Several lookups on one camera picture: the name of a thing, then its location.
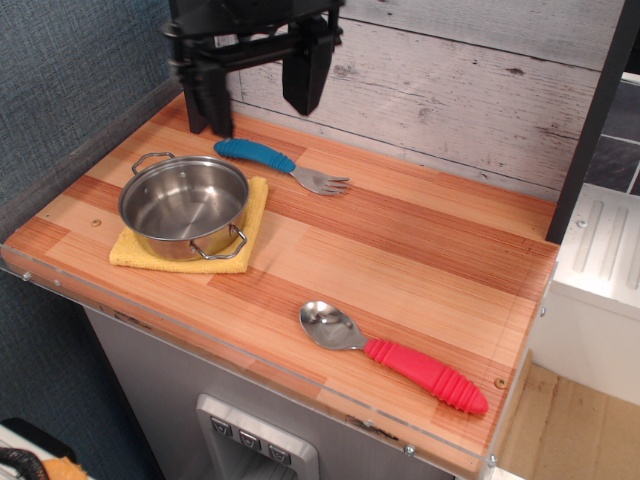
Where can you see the silver dispenser panel with buttons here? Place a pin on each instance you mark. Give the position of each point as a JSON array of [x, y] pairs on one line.
[[242, 446]]

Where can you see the grey toy fridge cabinet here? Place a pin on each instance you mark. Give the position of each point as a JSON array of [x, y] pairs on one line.
[[162, 382]]

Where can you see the red handled metal spoon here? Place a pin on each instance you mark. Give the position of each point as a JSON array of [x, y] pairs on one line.
[[332, 329]]

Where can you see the yellow folded cloth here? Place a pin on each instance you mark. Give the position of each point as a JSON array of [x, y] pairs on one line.
[[128, 252]]

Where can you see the blue handled metal fork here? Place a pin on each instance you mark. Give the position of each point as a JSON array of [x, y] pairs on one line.
[[310, 179]]

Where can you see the white toy sink drainboard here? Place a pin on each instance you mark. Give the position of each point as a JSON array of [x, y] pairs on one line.
[[587, 328]]

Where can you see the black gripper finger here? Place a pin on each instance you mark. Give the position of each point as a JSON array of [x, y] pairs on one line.
[[305, 71], [204, 85]]

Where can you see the black right upright post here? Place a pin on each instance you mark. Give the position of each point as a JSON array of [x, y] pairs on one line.
[[613, 68]]

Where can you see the orange and black object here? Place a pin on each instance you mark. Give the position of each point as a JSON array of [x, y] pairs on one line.
[[28, 452]]

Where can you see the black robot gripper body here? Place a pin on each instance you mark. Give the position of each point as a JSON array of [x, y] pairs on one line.
[[227, 36]]

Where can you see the small stainless steel pot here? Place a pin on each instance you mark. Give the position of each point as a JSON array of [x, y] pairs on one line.
[[186, 208]]

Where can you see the clear acrylic edge guard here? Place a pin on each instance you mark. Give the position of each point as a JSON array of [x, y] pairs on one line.
[[242, 322]]

